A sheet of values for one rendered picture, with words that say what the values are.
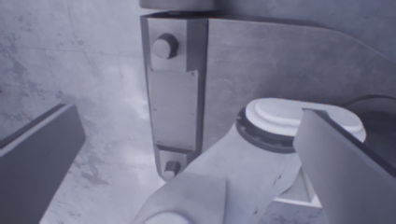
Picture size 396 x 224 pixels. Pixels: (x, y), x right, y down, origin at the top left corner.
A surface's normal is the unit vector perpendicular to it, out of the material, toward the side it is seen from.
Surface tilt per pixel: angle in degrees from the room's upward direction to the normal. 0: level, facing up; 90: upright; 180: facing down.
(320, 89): 0
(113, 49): 0
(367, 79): 0
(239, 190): 90
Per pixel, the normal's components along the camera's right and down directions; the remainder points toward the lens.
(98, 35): -0.20, 0.51
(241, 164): 0.03, -0.85
